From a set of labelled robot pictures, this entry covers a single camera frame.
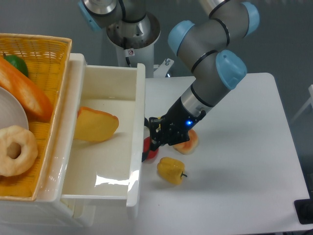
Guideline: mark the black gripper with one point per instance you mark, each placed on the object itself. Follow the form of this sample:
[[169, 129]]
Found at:
[[175, 123]]

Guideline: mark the white drawer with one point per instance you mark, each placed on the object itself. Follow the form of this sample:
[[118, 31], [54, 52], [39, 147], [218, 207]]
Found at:
[[104, 165]]

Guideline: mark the orange bread slice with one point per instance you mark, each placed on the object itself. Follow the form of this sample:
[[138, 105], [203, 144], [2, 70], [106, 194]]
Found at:
[[94, 125]]

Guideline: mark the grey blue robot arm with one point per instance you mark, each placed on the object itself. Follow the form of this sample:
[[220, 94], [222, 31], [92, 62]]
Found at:
[[202, 48]]

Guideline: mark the white drawer cabinet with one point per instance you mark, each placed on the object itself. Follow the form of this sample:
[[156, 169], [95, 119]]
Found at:
[[49, 208]]

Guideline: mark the red toy pepper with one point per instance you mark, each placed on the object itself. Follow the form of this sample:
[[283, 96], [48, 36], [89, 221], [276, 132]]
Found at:
[[147, 152]]

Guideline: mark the knotted bread roll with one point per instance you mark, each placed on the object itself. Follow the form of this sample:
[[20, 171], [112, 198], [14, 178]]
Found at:
[[189, 146]]

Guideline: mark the yellow toy pepper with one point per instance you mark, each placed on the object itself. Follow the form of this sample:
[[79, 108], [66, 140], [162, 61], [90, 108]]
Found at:
[[171, 170]]

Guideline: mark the orange baguette bread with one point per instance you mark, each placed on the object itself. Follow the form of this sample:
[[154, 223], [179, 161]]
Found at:
[[34, 101]]

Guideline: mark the yellow woven basket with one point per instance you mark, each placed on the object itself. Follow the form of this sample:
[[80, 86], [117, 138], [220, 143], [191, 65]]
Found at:
[[46, 58]]

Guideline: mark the beige doughnut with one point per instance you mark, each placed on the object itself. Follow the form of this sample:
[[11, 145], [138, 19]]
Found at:
[[29, 150]]

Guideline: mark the white plate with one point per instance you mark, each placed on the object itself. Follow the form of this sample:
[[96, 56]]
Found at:
[[11, 111]]

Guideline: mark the black device at edge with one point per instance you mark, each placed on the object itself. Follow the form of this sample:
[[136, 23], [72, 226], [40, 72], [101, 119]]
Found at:
[[304, 210]]

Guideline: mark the green toy fruit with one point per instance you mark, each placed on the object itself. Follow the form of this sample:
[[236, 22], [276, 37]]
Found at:
[[18, 63]]

